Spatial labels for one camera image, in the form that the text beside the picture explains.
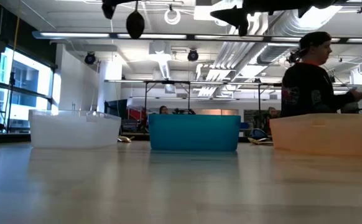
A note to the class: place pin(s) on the teal plastic bin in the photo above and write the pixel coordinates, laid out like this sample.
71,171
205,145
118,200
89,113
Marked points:
193,133

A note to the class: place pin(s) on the black light stand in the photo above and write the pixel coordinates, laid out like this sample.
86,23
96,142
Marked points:
11,93

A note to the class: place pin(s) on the silver ventilation duct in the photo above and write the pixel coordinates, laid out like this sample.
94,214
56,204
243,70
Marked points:
277,53

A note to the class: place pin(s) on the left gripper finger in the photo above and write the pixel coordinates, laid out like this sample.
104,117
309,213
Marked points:
109,7

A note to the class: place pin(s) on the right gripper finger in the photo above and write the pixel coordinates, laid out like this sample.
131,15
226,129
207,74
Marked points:
234,15

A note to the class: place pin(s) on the overhead light bar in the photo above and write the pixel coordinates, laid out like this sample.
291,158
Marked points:
153,36

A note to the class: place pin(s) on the black ceiling camera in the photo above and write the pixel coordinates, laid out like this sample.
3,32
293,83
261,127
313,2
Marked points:
293,57

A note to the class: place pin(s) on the orange plastic bin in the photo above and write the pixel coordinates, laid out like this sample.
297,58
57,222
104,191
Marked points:
324,135

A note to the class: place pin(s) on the clear plastic bin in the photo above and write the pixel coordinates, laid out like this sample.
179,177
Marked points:
75,130

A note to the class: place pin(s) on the round black ceiling speaker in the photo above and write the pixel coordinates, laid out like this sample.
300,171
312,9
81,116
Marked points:
193,55
90,58

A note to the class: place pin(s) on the dark monitor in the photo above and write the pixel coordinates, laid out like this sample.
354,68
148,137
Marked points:
115,108

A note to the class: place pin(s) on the person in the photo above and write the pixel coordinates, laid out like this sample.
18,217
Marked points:
308,90
272,112
163,109

